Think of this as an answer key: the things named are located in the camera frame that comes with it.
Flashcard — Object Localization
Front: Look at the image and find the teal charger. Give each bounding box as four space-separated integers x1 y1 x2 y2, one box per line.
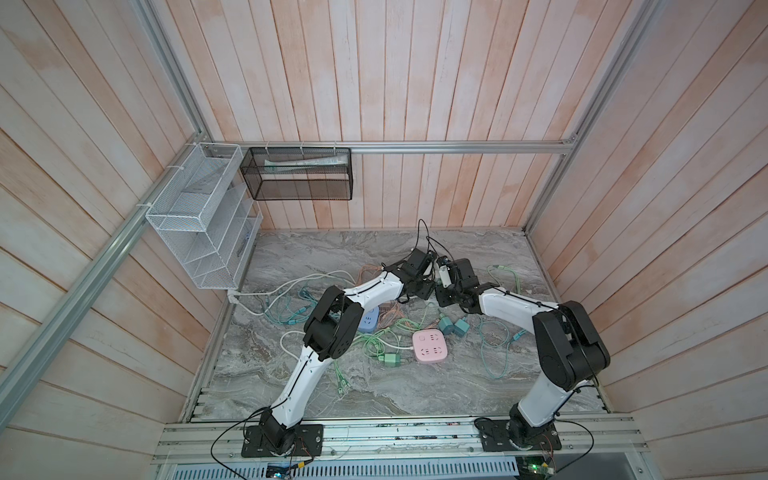
437 316 455 336

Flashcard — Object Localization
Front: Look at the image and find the teal USB charger plug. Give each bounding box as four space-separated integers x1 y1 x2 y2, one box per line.
453 318 470 337

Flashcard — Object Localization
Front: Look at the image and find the pink power strip cube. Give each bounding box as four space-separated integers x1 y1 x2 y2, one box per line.
411 329 448 364

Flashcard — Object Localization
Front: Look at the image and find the blue power strip cube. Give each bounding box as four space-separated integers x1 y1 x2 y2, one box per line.
358 307 380 334

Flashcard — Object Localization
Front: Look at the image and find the light green USB charger plug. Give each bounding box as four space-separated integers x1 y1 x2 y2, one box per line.
377 353 401 367

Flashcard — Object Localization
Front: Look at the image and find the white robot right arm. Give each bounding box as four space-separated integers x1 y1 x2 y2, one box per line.
435 256 610 449

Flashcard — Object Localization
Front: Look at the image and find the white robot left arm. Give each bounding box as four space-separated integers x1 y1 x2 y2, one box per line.
258 248 437 455

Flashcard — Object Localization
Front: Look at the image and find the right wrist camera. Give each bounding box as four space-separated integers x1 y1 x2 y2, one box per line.
436 256 453 288

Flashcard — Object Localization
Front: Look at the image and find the pink multi-head charging cable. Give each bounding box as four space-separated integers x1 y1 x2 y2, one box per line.
359 266 409 328

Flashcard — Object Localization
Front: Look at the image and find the light green multi-head charging cable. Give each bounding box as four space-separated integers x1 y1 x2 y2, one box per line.
487 264 523 295

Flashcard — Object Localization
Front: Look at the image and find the teal multi-head charging cable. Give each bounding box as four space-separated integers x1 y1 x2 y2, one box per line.
478 317 530 381

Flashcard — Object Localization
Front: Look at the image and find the teal cable on left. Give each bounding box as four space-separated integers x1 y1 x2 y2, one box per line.
263 281 319 328

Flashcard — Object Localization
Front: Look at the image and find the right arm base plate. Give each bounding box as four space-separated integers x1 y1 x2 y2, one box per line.
473 415 562 452

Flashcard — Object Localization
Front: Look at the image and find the white power cord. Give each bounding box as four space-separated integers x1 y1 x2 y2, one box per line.
227 269 415 373

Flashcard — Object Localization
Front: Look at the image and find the black mesh wall basket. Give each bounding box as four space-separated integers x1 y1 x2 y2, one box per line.
240 146 354 201

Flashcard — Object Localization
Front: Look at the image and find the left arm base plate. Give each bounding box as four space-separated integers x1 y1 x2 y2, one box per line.
241 420 324 458

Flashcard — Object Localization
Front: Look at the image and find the aluminium front rail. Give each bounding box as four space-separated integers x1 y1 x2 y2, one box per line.
151 414 649 464

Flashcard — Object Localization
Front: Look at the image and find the white wire mesh shelf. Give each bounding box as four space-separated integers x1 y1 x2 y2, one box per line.
146 143 263 290

